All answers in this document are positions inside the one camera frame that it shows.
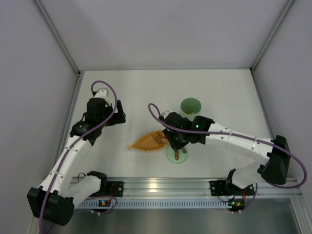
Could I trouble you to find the metal serving tongs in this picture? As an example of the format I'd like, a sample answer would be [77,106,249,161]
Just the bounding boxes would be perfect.
[156,133,188,154]

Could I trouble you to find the green lid with wooden handle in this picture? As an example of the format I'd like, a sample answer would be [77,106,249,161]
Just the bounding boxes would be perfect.
[166,147,188,164]

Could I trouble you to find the green cylindrical lunch container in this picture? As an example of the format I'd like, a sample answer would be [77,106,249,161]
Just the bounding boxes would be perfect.
[179,97,202,120]

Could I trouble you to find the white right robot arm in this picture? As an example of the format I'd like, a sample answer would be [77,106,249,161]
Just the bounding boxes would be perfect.
[159,112,290,191]

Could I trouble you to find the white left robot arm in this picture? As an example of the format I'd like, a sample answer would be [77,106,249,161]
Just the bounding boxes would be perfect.
[27,97,126,226]

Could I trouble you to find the boat-shaped woven bamboo basket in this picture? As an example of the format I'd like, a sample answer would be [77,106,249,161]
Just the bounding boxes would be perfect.
[127,130,167,152]

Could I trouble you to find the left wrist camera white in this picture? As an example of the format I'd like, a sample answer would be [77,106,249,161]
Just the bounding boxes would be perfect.
[92,88,111,104]

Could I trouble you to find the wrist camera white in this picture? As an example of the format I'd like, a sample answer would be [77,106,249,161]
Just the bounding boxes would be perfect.
[161,110,172,119]
[92,88,111,104]

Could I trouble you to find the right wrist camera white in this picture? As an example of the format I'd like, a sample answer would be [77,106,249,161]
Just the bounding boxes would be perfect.
[161,110,172,119]

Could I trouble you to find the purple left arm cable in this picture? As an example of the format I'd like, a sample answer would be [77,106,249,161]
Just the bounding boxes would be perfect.
[38,80,117,234]

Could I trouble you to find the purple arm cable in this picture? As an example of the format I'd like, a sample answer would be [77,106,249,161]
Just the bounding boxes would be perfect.
[148,103,308,188]
[38,80,117,234]

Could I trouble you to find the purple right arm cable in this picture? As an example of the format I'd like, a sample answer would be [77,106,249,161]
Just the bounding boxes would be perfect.
[148,103,308,188]

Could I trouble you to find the slotted grey cable duct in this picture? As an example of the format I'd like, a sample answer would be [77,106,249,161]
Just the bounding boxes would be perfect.
[78,198,243,209]

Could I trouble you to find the aluminium mounting rail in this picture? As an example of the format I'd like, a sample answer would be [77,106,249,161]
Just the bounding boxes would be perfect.
[108,177,302,199]

